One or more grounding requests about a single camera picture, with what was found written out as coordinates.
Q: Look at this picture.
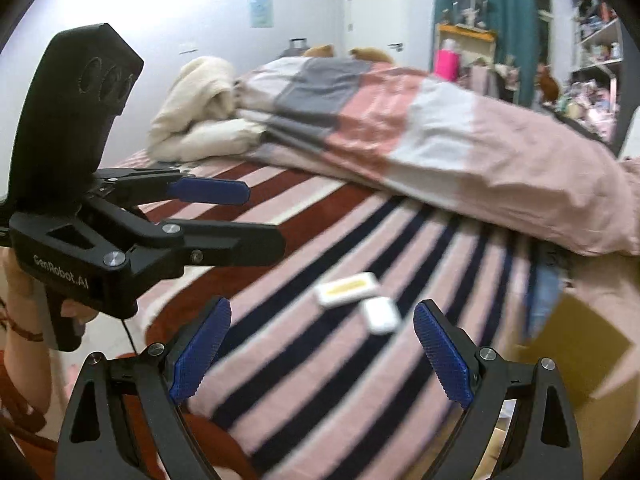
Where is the person's left forearm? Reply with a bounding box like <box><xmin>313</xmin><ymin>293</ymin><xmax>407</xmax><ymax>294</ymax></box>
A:
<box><xmin>0</xmin><ymin>330</ymin><xmax>68</xmax><ymax>441</ymax></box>

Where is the white earbud case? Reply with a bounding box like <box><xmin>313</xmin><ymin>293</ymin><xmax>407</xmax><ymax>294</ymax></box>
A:
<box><xmin>361</xmin><ymin>297</ymin><xmax>401</xmax><ymax>335</ymax></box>

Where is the yellow shelf unit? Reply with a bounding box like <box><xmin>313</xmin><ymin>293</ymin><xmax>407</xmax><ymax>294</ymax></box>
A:
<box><xmin>434</xmin><ymin>22</ymin><xmax>498</xmax><ymax>83</ymax></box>

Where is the pink grey striped quilt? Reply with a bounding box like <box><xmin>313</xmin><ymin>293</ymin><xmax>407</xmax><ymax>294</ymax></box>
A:
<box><xmin>232</xmin><ymin>55</ymin><xmax>640</xmax><ymax>257</ymax></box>

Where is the brown cardboard box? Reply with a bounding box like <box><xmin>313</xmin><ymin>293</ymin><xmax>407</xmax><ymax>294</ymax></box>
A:
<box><xmin>515</xmin><ymin>292</ymin><xmax>632</xmax><ymax>411</ymax></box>

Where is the person's left hand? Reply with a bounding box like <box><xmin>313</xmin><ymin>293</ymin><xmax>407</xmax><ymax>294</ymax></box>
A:
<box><xmin>2</xmin><ymin>252</ymin><xmax>98</xmax><ymax>333</ymax></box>

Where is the teal curtain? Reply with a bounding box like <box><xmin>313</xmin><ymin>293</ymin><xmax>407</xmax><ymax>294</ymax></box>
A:
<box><xmin>432</xmin><ymin>0</ymin><xmax>541</xmax><ymax>106</ymax></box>

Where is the red bracelet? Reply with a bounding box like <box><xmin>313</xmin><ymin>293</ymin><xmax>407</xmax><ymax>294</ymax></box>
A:
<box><xmin>0</xmin><ymin>297</ymin><xmax>45</xmax><ymax>342</ymax></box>

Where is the grey suitcase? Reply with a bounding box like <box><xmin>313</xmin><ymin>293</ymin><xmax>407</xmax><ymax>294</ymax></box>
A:
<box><xmin>278</xmin><ymin>37</ymin><xmax>308</xmax><ymax>59</ymax></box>

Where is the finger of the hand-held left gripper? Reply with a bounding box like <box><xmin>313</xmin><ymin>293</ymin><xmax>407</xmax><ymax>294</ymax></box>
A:
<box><xmin>107</xmin><ymin>214</ymin><xmax>287</xmax><ymax>281</ymax></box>
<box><xmin>92</xmin><ymin>167</ymin><xmax>251</xmax><ymax>208</ymax></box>

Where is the black cable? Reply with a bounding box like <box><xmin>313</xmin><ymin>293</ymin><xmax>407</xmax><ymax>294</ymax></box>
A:
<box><xmin>120</xmin><ymin>317</ymin><xmax>141</xmax><ymax>356</ymax></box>

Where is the blue wall poster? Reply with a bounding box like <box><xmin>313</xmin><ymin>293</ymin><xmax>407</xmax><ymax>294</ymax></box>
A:
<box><xmin>249</xmin><ymin>0</ymin><xmax>275</xmax><ymax>28</ymax></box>

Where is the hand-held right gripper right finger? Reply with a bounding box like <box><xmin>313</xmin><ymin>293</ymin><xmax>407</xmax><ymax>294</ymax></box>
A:
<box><xmin>413</xmin><ymin>299</ymin><xmax>585</xmax><ymax>480</ymax></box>

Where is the pink gift bag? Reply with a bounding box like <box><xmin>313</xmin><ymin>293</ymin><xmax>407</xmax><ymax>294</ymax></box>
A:
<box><xmin>433</xmin><ymin>49</ymin><xmax>460</xmax><ymax>82</ymax></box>

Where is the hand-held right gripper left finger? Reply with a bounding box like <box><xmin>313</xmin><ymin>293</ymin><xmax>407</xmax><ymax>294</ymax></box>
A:
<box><xmin>54</xmin><ymin>296</ymin><xmax>233</xmax><ymax>480</ymax></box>

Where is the glass display case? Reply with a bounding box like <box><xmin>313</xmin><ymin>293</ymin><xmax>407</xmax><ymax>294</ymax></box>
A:
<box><xmin>450</xmin><ymin>0</ymin><xmax>488</xmax><ymax>28</ymax></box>

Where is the cream fleece blanket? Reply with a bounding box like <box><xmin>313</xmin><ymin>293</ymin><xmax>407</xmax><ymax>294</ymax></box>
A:
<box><xmin>147</xmin><ymin>56</ymin><xmax>241</xmax><ymax>161</ymax></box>

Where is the cluttered bookshelf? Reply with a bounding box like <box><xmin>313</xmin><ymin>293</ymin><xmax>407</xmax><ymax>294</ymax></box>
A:
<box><xmin>570</xmin><ymin>0</ymin><xmax>626</xmax><ymax>141</ymax></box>

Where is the beige puffer jacket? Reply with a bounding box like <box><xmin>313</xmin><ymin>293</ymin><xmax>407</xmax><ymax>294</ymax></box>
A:
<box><xmin>165</xmin><ymin>119</ymin><xmax>268</xmax><ymax>160</ymax></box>

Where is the white case with yellow label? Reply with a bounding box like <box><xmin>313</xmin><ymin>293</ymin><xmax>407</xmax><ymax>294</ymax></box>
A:
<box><xmin>315</xmin><ymin>272</ymin><xmax>379</xmax><ymax>307</ymax></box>

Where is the white door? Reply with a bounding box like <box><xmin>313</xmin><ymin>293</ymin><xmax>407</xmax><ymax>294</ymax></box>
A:
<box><xmin>345</xmin><ymin>0</ymin><xmax>406</xmax><ymax>68</ymax></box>

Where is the striped plush blanket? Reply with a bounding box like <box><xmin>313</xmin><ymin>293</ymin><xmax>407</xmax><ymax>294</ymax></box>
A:
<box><xmin>100</xmin><ymin>157</ymin><xmax>566</xmax><ymax>480</ymax></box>

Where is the brown round plush toy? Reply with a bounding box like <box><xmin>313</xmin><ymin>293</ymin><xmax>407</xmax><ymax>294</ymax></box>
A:
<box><xmin>535</xmin><ymin>62</ymin><xmax>561</xmax><ymax>106</ymax></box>

